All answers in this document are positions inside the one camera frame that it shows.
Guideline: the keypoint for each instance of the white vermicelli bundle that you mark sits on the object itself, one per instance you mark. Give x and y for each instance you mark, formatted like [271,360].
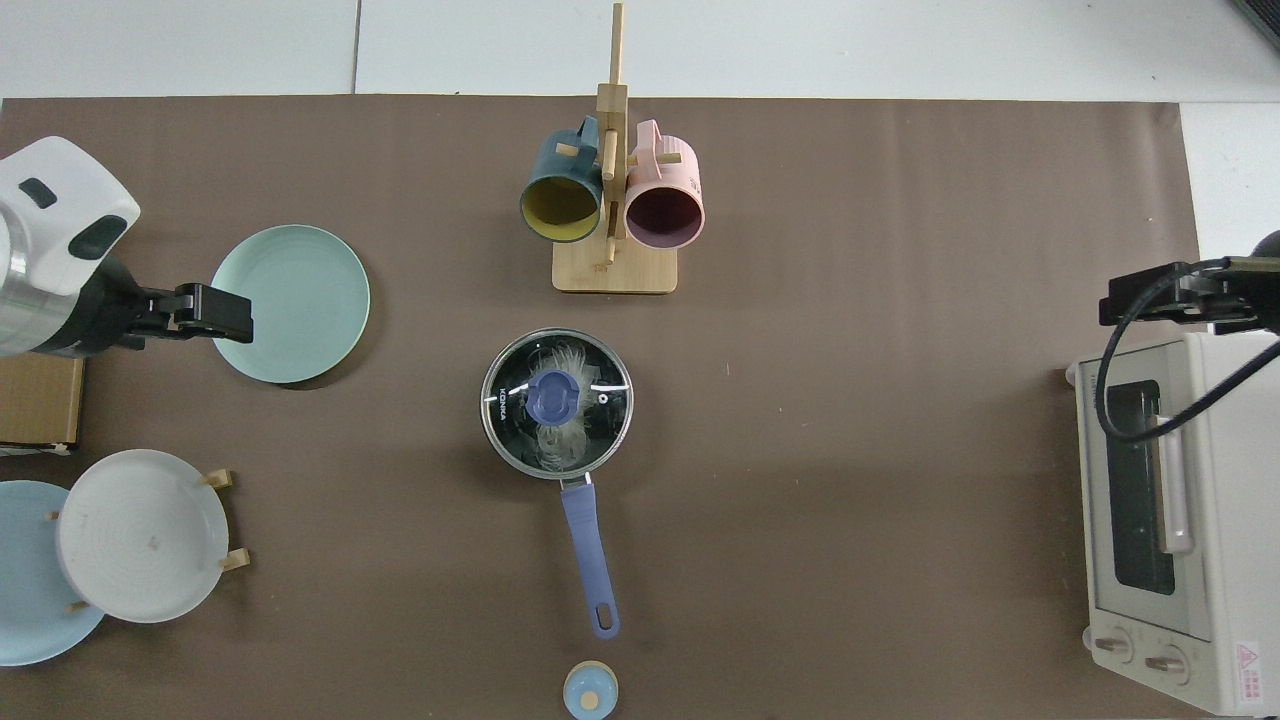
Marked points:
[560,445]

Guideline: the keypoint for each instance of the light blue plate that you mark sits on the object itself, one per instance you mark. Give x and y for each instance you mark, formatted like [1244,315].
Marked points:
[30,600]

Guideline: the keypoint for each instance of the wooden cup stand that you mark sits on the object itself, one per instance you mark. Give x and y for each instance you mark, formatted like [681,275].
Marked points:
[615,275]

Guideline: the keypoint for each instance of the brown table cloth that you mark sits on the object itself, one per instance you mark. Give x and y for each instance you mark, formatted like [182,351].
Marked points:
[800,550]

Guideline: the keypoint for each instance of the wooden plate rack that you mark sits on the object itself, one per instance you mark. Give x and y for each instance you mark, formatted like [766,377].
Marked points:
[238,560]

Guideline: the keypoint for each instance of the pink ribbed cup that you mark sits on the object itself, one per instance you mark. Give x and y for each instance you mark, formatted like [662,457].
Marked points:
[675,165]

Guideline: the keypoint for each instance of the pale green plate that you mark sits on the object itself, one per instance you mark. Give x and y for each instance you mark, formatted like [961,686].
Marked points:
[300,300]

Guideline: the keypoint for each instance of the white plate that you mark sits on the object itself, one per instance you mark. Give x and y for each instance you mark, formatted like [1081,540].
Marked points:
[140,540]

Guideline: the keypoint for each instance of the pale toaster oven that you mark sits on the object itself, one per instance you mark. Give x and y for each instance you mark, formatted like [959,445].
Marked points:
[1230,550]

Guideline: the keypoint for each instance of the glass lid with blue knob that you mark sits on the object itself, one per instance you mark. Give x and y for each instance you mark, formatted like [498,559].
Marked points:
[553,397]

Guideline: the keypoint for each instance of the dark teal cup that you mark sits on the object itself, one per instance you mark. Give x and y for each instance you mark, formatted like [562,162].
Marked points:
[555,165]

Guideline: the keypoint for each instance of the small blue round thing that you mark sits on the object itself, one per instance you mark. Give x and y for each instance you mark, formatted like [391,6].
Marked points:
[590,690]

